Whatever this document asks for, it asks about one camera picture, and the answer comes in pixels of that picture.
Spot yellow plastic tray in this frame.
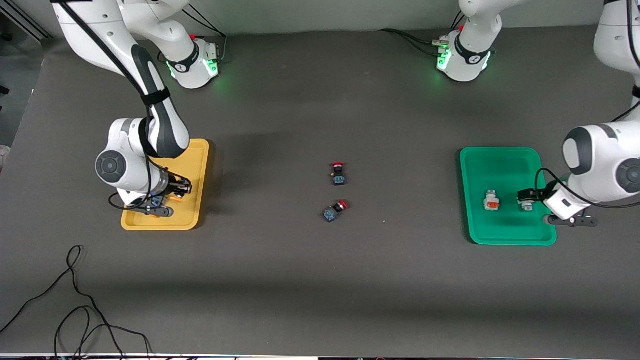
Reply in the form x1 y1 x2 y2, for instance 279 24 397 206
121 139 211 231

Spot green plastic tray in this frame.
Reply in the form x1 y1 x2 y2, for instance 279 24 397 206
459 146 558 247

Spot dark grey table mat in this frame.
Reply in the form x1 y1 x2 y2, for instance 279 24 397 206
0 17 640 358

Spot loose black cable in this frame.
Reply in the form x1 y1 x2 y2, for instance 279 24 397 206
0 245 153 360

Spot red push button switch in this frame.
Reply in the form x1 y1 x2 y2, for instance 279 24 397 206
330 161 348 187
322 199 349 223

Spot black right arm base cables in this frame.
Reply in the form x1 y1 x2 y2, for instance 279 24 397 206
157 2 228 66

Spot black arm base cables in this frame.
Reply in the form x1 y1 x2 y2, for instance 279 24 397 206
377 10 468 57
157 2 228 66

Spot black left arm base cables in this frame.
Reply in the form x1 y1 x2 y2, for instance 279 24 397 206
377 10 468 57

